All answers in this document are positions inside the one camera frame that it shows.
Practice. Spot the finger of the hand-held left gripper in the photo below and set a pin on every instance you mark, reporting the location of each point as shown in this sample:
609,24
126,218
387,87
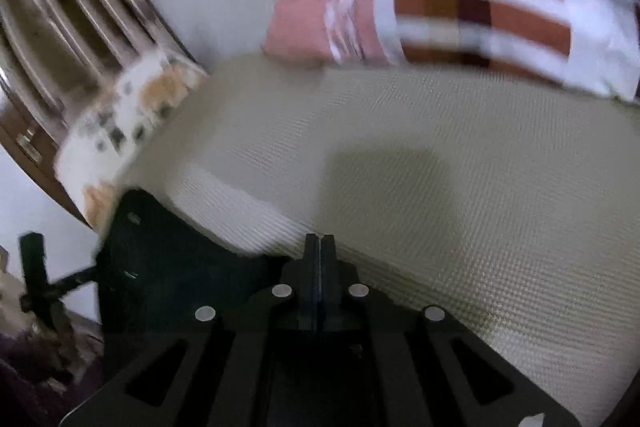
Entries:
35,267

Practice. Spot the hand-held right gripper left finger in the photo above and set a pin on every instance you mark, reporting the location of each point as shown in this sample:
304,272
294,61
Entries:
311,279

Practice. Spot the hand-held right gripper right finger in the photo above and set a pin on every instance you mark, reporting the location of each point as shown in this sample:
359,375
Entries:
327,279

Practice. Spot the black pants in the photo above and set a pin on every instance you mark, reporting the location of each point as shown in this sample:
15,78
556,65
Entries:
165,267

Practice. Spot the dark purple cloth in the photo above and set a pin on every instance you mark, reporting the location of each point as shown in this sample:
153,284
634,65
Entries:
35,382

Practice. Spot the beige woven bed mattress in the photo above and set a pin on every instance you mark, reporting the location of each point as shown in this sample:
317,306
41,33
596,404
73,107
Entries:
400,187

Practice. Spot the white floral pillow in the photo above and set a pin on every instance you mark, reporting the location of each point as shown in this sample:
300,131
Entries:
125,117

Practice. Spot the striped printed curtain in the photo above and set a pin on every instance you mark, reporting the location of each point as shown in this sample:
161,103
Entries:
75,2

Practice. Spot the brown wooden frame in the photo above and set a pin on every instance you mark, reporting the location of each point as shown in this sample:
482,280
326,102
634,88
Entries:
35,167

